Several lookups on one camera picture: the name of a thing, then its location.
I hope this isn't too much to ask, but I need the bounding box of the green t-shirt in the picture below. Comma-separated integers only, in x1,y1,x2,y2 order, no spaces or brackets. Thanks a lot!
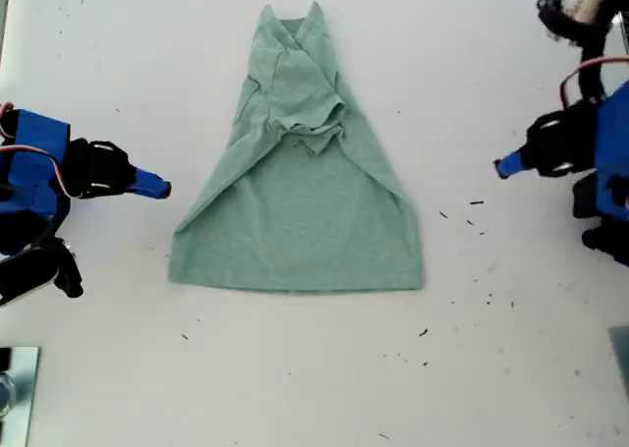
166,2,426,295

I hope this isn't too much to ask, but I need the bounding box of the arm red white wire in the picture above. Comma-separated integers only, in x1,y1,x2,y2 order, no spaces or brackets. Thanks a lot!
559,56,629,110
0,144,69,198

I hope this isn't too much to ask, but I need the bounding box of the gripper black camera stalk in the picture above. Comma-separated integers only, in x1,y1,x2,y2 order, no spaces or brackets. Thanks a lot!
29,205,85,300
535,0,615,105

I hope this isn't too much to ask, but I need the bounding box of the shiny steel post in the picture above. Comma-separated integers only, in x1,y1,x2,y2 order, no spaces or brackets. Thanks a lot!
0,346,40,447

